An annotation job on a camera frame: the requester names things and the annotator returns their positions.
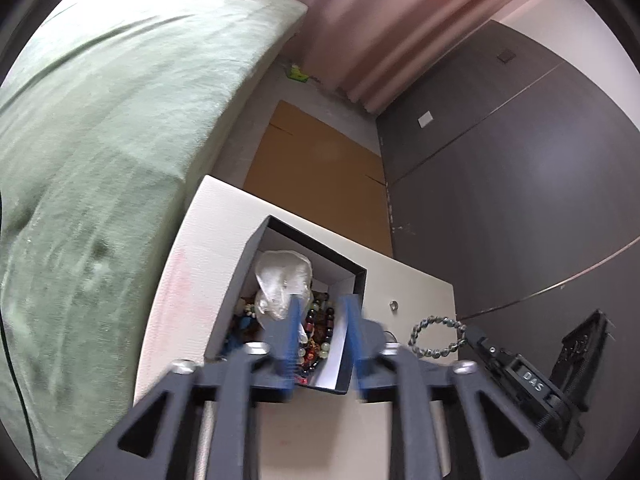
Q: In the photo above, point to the clear plastic bag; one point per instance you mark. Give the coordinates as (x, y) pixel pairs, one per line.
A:
(280, 275)

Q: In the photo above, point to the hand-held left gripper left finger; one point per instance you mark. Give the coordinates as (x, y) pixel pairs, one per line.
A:
(292, 345)

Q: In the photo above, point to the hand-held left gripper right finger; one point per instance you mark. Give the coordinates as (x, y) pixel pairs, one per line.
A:
(352, 335)

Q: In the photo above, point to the bed with green sheet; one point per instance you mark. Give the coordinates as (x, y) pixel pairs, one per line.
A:
(100, 135)

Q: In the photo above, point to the dark grey wardrobe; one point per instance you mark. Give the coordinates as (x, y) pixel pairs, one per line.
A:
(500, 185)

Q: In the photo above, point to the pink curtain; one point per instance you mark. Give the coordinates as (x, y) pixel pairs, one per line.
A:
(375, 25)

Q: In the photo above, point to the small green packet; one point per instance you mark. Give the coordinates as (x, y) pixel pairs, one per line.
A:
(297, 73)

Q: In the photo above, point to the flat brown cardboard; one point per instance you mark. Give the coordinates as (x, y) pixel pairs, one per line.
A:
(320, 170)

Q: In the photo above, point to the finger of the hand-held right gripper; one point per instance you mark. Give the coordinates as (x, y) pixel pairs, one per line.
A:
(477, 341)

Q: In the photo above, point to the pile of jewelry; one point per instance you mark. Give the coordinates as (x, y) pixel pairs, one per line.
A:
(320, 320)

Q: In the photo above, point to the black cardboard box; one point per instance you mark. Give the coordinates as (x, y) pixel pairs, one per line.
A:
(230, 295)

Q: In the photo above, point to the white wall outlet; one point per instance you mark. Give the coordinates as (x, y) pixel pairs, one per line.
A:
(425, 119)

